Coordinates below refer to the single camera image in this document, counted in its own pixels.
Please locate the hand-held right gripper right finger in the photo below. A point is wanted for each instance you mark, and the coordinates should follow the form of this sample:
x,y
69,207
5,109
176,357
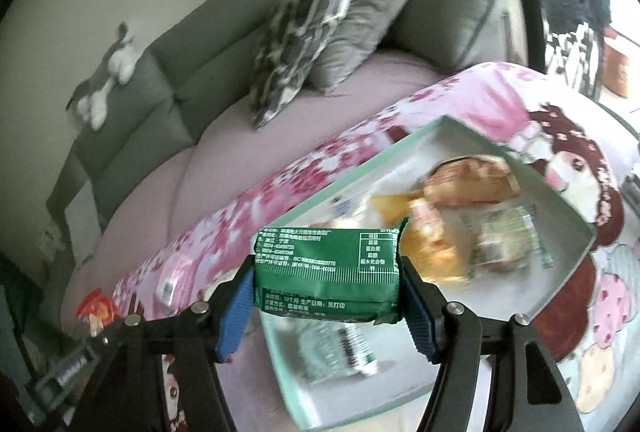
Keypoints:
x,y
422,317

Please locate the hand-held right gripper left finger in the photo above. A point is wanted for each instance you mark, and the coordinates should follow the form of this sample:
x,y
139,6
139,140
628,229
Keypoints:
x,y
235,317

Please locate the yellow pastry packet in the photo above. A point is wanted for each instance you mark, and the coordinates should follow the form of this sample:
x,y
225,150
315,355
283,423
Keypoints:
x,y
435,252

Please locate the clear snack packet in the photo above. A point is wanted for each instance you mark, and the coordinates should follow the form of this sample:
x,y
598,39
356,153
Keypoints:
x,y
330,347

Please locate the green snack packet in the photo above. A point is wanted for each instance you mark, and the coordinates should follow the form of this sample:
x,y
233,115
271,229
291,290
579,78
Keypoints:
x,y
325,277

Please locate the round pastry green-edged wrapper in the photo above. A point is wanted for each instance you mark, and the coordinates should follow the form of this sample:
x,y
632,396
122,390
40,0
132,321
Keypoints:
x,y
500,239

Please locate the orange pastry packet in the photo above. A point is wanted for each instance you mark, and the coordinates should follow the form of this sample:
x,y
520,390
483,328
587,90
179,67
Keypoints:
x,y
470,182

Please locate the teal cardboard box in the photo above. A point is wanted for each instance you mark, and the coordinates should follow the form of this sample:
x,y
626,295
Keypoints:
x,y
425,157

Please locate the pink quilted sofa cover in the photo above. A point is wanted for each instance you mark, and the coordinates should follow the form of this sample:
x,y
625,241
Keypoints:
x,y
225,147

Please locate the pink cartoon printed blanket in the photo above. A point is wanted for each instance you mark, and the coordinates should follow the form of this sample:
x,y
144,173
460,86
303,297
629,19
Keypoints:
x,y
500,87

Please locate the grey sofa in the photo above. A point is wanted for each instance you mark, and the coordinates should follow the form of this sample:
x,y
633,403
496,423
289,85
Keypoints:
x,y
150,72

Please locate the grey white plush toy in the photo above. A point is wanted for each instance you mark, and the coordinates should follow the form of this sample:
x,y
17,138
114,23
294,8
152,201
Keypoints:
x,y
117,62

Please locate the black white patterned pillow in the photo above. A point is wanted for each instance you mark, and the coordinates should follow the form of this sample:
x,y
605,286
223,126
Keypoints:
x,y
295,42

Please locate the grey pillow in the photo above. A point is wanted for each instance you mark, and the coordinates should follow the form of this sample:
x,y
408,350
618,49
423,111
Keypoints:
x,y
360,22

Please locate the brown box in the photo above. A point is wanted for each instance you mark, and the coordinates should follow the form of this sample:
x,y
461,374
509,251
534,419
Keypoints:
x,y
617,67

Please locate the wall socket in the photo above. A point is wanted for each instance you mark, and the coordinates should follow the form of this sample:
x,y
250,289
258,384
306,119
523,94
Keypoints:
x,y
50,242

